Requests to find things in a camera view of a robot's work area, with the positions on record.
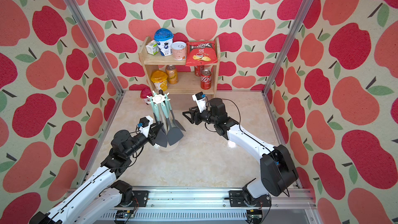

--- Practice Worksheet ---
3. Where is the red lid small cup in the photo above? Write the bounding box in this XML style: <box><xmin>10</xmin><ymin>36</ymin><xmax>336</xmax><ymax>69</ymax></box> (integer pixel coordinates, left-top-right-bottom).
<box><xmin>140</xmin><ymin>88</ymin><xmax>152</xmax><ymax>101</ymax></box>

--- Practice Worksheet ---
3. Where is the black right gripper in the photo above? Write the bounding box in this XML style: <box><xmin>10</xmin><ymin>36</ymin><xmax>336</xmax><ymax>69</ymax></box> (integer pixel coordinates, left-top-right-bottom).
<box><xmin>184</xmin><ymin>106</ymin><xmax>218</xmax><ymax>127</ymax></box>

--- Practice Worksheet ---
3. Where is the red chips bag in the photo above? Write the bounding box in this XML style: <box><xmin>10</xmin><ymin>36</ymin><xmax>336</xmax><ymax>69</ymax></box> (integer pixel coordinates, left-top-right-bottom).
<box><xmin>186</xmin><ymin>41</ymin><xmax>218</xmax><ymax>66</ymax></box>

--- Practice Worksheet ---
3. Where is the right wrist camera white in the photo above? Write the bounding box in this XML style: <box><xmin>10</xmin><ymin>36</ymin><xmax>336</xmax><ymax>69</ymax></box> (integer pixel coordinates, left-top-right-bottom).
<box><xmin>192</xmin><ymin>92</ymin><xmax>207</xmax><ymax>113</ymax></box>

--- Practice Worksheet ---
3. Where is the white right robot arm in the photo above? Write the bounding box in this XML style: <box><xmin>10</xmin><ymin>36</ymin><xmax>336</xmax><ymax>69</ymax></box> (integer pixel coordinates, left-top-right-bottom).
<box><xmin>182</xmin><ymin>92</ymin><xmax>299</xmax><ymax>206</ymax></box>

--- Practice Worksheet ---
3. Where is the aluminium frame post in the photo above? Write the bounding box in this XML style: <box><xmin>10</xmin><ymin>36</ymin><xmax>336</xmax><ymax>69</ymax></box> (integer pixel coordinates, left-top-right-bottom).
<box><xmin>63</xmin><ymin>0</ymin><xmax>124</xmax><ymax>96</ymax></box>
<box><xmin>262</xmin><ymin>0</ymin><xmax>314</xmax><ymax>98</ymax></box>

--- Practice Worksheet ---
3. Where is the red cola can front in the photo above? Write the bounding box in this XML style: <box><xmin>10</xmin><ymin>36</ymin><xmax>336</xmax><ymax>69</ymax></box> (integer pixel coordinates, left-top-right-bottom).
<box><xmin>201</xmin><ymin>69</ymin><xmax>212</xmax><ymax>90</ymax></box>

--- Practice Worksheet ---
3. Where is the grey slotted spatula green handle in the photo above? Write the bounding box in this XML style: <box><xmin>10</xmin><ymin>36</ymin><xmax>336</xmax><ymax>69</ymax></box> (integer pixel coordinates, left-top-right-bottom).
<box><xmin>161</xmin><ymin>100</ymin><xmax>183</xmax><ymax>146</ymax></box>

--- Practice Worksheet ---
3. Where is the orange soda can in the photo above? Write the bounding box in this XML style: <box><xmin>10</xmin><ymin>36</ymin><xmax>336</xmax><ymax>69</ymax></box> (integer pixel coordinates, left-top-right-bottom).
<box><xmin>165</xmin><ymin>65</ymin><xmax>178</xmax><ymax>85</ymax></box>

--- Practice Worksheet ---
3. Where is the red cola can back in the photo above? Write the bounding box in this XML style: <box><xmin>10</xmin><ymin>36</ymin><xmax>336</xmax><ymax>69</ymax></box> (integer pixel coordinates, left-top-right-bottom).
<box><xmin>194</xmin><ymin>65</ymin><xmax>204</xmax><ymax>77</ymax></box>

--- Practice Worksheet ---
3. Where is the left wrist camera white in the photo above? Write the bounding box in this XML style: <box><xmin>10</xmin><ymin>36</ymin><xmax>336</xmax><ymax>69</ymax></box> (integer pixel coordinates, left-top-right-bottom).
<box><xmin>137</xmin><ymin>116</ymin><xmax>153</xmax><ymax>138</ymax></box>

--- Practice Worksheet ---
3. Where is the pink tin can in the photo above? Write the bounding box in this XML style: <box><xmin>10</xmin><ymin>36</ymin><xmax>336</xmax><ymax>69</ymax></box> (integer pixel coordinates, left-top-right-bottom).
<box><xmin>172</xmin><ymin>41</ymin><xmax>187</xmax><ymax>61</ymax></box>

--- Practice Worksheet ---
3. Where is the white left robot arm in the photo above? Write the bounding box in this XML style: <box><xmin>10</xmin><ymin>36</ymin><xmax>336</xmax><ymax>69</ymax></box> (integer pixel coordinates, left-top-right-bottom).
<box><xmin>29</xmin><ymin>117</ymin><xmax>163</xmax><ymax>224</ymax></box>

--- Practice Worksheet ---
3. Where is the blue lid yogurt cup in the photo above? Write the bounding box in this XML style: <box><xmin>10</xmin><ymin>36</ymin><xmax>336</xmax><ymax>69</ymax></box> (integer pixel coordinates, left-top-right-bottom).
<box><xmin>154</xmin><ymin>28</ymin><xmax>174</xmax><ymax>56</ymax></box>

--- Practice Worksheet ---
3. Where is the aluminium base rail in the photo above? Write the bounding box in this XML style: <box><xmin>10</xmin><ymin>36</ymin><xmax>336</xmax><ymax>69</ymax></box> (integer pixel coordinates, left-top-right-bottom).
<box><xmin>65</xmin><ymin>186</ymin><xmax>318</xmax><ymax>223</ymax></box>

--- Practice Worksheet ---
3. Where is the aluminium frame post right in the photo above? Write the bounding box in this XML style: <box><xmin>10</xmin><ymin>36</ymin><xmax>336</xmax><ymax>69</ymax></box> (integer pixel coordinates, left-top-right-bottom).
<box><xmin>262</xmin><ymin>0</ymin><xmax>314</xmax><ymax>98</ymax></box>

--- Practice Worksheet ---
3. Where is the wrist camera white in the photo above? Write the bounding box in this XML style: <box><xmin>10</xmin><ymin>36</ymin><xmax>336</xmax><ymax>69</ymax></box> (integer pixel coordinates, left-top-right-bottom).
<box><xmin>192</xmin><ymin>92</ymin><xmax>207</xmax><ymax>113</ymax></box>
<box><xmin>137</xmin><ymin>116</ymin><xmax>153</xmax><ymax>138</ymax></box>

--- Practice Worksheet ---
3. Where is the yellow mango cup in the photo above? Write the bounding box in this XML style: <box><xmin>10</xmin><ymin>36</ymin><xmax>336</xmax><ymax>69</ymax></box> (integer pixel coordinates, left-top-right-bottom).
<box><xmin>151</xmin><ymin>70</ymin><xmax>168</xmax><ymax>91</ymax></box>

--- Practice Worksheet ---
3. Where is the small white green carton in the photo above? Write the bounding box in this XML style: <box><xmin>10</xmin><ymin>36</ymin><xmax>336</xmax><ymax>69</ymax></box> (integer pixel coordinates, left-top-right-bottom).
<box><xmin>146</xmin><ymin>40</ymin><xmax>160</xmax><ymax>55</ymax></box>

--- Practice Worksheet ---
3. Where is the red cola can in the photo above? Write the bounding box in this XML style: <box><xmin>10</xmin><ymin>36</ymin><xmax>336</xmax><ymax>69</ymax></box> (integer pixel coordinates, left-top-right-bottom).
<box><xmin>194</xmin><ymin>65</ymin><xmax>204</xmax><ymax>77</ymax></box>
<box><xmin>201</xmin><ymin>69</ymin><xmax>212</xmax><ymax>90</ymax></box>

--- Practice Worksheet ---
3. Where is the wooden two-tier shelf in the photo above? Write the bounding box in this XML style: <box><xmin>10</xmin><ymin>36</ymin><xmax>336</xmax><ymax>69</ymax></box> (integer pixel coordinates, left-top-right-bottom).
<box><xmin>138</xmin><ymin>36</ymin><xmax>221</xmax><ymax>99</ymax></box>

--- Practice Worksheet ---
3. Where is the grey turner green handle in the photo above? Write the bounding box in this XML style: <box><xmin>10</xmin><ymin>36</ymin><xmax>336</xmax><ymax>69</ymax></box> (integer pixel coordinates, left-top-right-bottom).
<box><xmin>166</xmin><ymin>98</ymin><xmax>186</xmax><ymax>132</ymax></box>

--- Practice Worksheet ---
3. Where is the aluminium frame post left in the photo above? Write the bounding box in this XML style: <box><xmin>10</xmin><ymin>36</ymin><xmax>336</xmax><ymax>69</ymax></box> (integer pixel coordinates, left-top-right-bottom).
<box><xmin>63</xmin><ymin>0</ymin><xmax>124</xmax><ymax>96</ymax></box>

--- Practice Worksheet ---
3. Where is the white utensil rack stand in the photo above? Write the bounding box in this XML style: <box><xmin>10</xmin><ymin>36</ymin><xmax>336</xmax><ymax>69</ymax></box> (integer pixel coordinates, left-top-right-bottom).
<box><xmin>150</xmin><ymin>90</ymin><xmax>182</xmax><ymax>151</ymax></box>

